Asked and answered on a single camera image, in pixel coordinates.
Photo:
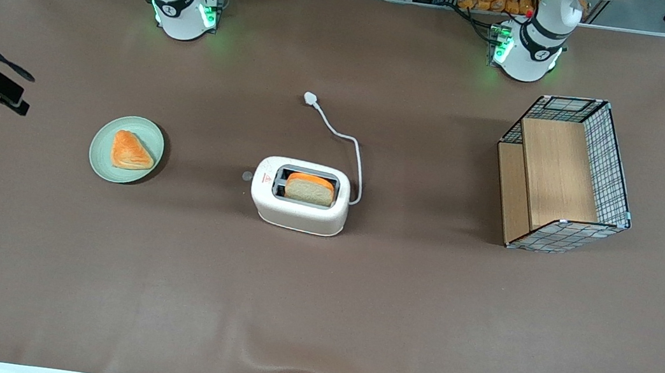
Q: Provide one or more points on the bread slice with orange crust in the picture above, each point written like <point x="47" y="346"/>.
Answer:
<point x="309" y="191"/>

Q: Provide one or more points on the pale green plate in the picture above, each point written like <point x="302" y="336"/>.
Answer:
<point x="100" y="153"/>

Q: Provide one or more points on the grey toaster lever knob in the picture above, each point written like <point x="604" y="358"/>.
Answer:
<point x="247" y="176"/>

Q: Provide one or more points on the wooden stepped shelf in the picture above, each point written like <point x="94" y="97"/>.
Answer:
<point x="556" y="171"/>

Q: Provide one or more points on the white toaster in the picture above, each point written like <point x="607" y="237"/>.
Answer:
<point x="300" y="215"/>

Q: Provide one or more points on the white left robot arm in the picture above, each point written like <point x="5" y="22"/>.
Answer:
<point x="538" y="40"/>

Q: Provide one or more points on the orange triangular pastry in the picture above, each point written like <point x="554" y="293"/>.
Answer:
<point x="130" y="151"/>

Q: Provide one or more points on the brown table cover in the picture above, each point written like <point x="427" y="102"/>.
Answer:
<point x="316" y="313"/>

